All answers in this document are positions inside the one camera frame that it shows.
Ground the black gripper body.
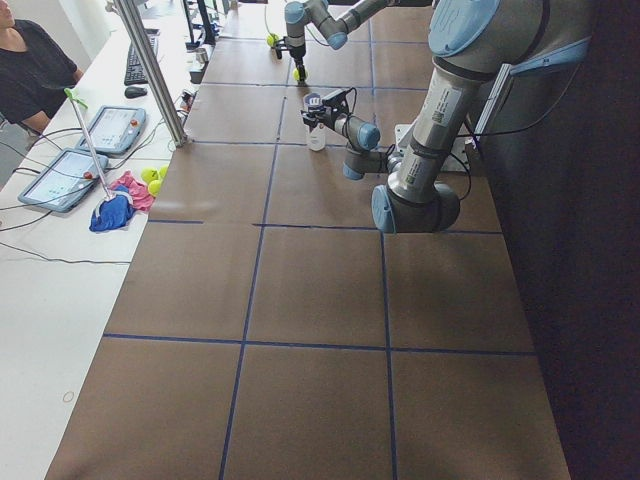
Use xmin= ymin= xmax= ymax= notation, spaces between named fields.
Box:
xmin=288 ymin=37 xmax=306 ymax=63
xmin=315 ymin=107 xmax=346 ymax=131

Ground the yellow-green tennis ball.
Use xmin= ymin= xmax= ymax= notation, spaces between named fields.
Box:
xmin=293 ymin=68 xmax=307 ymax=84

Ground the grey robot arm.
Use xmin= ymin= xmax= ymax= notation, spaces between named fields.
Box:
xmin=301 ymin=1 xmax=596 ymax=233
xmin=283 ymin=0 xmax=401 ymax=83

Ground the spare tennis ball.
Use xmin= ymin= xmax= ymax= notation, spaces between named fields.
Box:
xmin=147 ymin=179 xmax=163 ymax=197
xmin=141 ymin=167 xmax=160 ymax=184

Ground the small metal cup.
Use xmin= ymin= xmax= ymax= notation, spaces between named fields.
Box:
xmin=194 ymin=47 xmax=209 ymax=64

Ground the black keyboard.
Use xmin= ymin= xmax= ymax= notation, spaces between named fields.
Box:
xmin=124 ymin=44 xmax=148 ymax=86

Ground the black computer mouse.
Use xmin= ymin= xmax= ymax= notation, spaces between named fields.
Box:
xmin=124 ymin=85 xmax=147 ymax=99

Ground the pink cloth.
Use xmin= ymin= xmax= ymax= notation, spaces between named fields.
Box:
xmin=110 ymin=170 xmax=155 ymax=212

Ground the far teach pendant tablet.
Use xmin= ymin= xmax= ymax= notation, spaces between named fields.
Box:
xmin=80 ymin=105 xmax=146 ymax=156

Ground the teach pendant tablet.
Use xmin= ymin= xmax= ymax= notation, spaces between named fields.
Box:
xmin=80 ymin=105 xmax=146 ymax=156
xmin=17 ymin=148 xmax=99 ymax=213

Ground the blue cloth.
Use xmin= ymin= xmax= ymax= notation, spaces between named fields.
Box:
xmin=89 ymin=195 xmax=135 ymax=232

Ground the near teach pendant tablet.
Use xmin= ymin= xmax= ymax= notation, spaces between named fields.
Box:
xmin=17 ymin=148 xmax=99 ymax=213

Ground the seated person black shirt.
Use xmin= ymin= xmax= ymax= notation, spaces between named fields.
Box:
xmin=0 ymin=0 xmax=85 ymax=134

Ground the aluminium frame post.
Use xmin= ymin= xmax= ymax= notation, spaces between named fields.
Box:
xmin=114 ymin=0 xmax=187 ymax=148

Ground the green-handled reacher grabber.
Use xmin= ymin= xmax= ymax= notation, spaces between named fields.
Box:
xmin=64 ymin=88 xmax=115 ymax=201

